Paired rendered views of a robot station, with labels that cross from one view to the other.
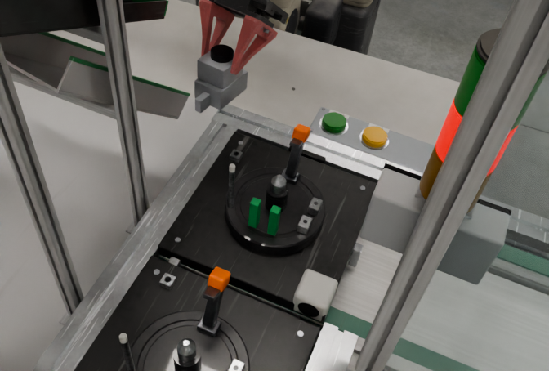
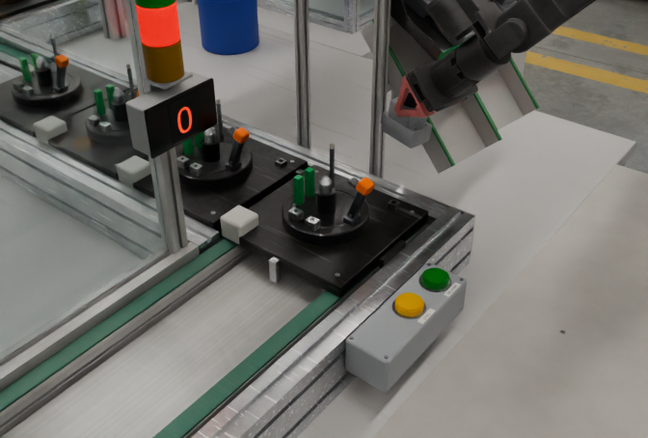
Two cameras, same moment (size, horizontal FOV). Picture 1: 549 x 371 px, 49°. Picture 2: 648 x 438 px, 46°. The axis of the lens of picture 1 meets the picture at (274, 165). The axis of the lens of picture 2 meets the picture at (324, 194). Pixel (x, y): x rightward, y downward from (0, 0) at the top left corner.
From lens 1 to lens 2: 129 cm
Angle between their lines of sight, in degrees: 77
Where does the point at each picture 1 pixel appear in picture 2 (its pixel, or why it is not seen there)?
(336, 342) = (202, 237)
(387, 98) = (551, 425)
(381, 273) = (260, 301)
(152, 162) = not seen: hidden behind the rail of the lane
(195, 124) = (497, 248)
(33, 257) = (361, 162)
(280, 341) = (212, 204)
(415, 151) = (384, 336)
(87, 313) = (276, 141)
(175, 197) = not seen: hidden behind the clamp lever
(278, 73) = (593, 324)
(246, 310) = (244, 193)
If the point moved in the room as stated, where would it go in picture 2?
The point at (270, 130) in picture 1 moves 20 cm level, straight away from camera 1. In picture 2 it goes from (436, 241) to (566, 267)
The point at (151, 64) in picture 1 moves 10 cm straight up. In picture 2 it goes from (591, 229) to (602, 182)
